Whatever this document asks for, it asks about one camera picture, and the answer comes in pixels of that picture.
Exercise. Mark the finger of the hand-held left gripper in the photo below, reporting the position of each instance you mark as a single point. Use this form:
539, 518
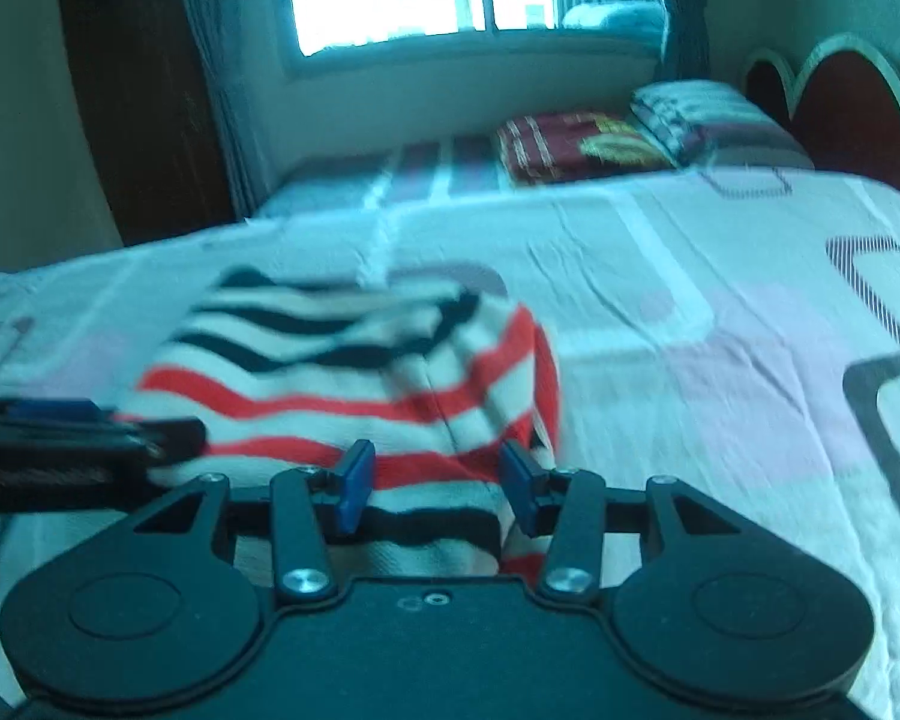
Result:
82, 439
49, 410

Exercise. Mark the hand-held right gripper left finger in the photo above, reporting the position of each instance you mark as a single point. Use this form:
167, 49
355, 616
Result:
356, 484

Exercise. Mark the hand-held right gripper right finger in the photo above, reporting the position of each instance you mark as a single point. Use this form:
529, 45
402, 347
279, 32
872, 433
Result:
521, 484

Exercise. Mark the striped knit sweater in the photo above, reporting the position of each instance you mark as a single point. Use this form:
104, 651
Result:
330, 382

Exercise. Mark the bed with patterned sheet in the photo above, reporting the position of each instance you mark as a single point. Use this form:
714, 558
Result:
720, 330

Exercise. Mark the striped purple mattress sheet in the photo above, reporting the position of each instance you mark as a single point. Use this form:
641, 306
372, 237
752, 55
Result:
390, 172

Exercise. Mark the dark wooden door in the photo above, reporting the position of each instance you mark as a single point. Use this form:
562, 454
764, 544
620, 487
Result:
142, 90

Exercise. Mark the folded maroon printed blanket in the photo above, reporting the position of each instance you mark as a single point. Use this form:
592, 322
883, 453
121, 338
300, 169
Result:
577, 146

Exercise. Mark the blue-grey curtain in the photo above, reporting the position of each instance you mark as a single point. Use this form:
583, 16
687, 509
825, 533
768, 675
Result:
217, 75
682, 7

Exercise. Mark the striped pillow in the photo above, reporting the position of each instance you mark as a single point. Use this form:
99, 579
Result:
712, 120

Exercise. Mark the light blue bundled duvet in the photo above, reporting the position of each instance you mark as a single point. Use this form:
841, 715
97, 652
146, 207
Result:
615, 21

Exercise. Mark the red scalloped headboard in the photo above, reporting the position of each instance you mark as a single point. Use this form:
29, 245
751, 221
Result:
855, 101

